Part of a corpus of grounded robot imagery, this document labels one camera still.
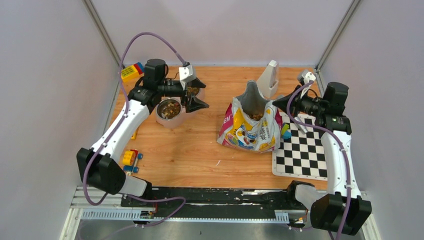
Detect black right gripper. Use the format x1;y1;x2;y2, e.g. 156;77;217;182
272;84;326;118

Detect pet food bag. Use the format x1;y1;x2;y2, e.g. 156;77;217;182
216;80;283;153

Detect yellow food scoop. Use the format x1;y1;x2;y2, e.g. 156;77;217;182
130;129;138;140

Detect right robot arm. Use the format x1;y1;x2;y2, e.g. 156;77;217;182
272;82;372;240

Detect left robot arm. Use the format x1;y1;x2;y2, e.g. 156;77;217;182
76;58;209;207

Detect steel bowl far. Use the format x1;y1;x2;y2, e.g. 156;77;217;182
187;87;201;96

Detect steel bowl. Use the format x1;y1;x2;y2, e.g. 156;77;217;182
156;98;182;121
187;87;201;96

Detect white metronome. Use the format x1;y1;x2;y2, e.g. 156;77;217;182
256;60;279;99

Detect steel bowl near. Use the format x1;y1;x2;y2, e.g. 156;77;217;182
156;98;182;121

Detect green white blue blocks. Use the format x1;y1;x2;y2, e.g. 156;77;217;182
281;123;292;140

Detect pink double bowl stand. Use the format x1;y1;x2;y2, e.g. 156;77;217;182
155;97;198;129

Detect silver microphone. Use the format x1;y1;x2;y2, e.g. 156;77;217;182
294;116;309;135

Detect checkerboard mat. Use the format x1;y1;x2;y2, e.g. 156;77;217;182
271;112;328;181

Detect yellow red blue block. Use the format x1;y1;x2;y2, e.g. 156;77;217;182
121;62;145;83

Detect yellow red toy block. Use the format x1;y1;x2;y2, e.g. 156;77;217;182
122;149;143;176

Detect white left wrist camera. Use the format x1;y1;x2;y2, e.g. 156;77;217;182
178;62;197;90

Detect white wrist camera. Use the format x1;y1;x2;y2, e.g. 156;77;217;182
297;69;317;98
178;62;197;90

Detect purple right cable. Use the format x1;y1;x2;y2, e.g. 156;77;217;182
286;80;352;240

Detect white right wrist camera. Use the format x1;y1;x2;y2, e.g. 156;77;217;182
297;69;317;98

